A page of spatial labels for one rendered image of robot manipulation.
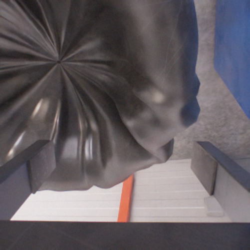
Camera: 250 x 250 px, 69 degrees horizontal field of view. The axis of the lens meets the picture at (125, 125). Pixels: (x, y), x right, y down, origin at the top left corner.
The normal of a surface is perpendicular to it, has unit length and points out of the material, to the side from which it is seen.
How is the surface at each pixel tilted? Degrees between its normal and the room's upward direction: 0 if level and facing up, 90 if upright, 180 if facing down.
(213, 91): 0
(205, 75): 0
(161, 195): 90
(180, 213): 90
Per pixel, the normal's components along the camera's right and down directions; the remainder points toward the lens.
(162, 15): -0.35, 0.65
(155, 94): -0.61, -0.33
